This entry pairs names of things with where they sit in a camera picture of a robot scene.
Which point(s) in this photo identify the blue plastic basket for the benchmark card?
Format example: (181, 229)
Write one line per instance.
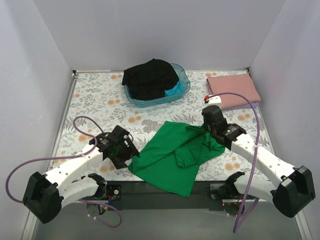
(163, 100)

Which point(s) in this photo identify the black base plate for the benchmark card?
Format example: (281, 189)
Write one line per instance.
(139, 195)

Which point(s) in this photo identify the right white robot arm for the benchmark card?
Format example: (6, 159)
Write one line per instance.
(289, 188)

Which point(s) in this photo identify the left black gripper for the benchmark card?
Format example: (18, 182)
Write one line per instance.
(125, 152)

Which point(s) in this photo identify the green t-shirt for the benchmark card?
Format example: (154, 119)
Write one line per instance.
(171, 159)

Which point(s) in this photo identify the black t-shirt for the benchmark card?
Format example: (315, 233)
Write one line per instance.
(150, 80)

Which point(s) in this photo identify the folded lavender t-shirt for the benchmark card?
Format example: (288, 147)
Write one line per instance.
(250, 105)

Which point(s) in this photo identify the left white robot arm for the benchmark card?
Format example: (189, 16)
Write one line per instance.
(46, 194)

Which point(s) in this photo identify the folded pink t-shirt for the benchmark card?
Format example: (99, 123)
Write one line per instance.
(241, 84)

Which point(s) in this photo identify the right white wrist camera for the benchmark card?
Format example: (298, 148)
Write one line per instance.
(213, 100)

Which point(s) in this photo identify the light blue t-shirt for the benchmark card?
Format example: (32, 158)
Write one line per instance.
(172, 90)

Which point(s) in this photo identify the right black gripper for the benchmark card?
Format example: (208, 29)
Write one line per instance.
(208, 130)

